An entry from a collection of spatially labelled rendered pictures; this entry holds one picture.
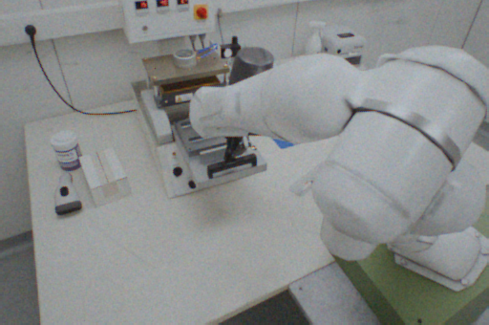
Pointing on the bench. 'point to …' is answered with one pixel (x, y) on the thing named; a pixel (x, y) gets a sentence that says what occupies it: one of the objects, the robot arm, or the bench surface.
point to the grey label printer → (343, 44)
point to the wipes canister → (67, 150)
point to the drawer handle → (231, 163)
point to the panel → (180, 168)
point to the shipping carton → (105, 177)
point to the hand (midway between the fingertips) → (230, 153)
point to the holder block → (193, 143)
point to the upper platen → (188, 84)
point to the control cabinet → (166, 1)
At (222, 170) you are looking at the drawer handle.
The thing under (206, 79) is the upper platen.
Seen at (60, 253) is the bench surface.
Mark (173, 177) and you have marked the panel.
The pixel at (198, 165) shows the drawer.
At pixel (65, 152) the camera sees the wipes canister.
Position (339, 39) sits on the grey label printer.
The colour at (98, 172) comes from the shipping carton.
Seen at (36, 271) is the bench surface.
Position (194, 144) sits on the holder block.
